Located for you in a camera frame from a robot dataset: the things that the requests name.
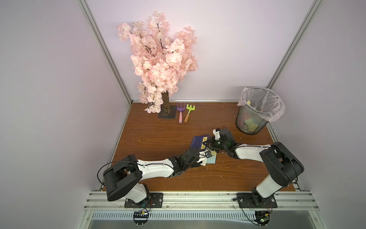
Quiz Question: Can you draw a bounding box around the dark blue book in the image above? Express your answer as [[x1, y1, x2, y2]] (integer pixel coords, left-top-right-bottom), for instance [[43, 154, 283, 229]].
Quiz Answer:
[[191, 135, 209, 149]]

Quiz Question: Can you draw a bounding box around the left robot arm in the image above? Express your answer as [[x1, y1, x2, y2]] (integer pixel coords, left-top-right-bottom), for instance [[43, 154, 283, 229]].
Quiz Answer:
[[103, 148, 212, 204]]

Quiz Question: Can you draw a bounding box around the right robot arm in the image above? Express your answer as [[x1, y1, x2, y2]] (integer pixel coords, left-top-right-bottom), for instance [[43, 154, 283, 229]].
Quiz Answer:
[[207, 128, 305, 206]]

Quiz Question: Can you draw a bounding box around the blue sticky note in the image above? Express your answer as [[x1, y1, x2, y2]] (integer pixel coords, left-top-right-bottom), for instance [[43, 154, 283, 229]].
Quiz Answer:
[[206, 154, 217, 164]]

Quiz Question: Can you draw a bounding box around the black mesh waste bin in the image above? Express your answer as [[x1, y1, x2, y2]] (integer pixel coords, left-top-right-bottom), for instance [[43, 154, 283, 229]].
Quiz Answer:
[[235, 105, 268, 135]]

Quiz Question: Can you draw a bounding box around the green garden rake toy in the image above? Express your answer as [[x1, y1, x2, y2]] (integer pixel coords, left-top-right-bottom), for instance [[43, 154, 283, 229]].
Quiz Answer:
[[184, 104, 195, 123]]

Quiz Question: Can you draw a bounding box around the dark square tree base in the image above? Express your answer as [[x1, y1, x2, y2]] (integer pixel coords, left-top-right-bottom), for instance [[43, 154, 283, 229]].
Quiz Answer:
[[158, 105, 177, 119]]

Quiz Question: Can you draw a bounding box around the purple garden fork toy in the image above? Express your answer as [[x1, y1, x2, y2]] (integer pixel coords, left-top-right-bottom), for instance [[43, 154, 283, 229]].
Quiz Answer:
[[176, 103, 185, 124]]

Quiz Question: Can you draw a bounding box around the clear plastic bin liner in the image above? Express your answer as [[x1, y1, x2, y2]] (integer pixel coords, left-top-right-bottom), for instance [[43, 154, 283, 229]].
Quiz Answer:
[[237, 87, 286, 122]]

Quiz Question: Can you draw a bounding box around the pink cherry blossom tree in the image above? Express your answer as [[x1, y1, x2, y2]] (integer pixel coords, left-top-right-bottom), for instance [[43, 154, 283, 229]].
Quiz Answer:
[[117, 11, 198, 113]]

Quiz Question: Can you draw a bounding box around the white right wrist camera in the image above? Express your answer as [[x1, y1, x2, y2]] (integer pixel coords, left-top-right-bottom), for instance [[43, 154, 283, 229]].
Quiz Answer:
[[213, 128, 221, 141]]

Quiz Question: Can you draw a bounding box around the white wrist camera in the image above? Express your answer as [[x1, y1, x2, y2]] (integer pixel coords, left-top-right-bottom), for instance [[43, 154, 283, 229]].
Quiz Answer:
[[197, 150, 212, 166], [213, 128, 221, 141]]

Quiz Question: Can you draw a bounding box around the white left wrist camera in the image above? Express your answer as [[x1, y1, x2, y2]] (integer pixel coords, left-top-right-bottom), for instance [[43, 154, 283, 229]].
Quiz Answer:
[[197, 150, 212, 166]]

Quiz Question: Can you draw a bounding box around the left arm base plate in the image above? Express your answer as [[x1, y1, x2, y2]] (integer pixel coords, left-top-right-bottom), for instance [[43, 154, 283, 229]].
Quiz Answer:
[[124, 192, 164, 209]]

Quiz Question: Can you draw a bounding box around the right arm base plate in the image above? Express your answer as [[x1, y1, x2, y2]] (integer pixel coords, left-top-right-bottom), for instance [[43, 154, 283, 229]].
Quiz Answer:
[[234, 193, 278, 209]]

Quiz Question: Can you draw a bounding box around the aluminium front rail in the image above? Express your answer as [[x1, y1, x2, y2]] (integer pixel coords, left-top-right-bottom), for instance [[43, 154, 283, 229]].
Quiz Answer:
[[82, 191, 320, 211]]

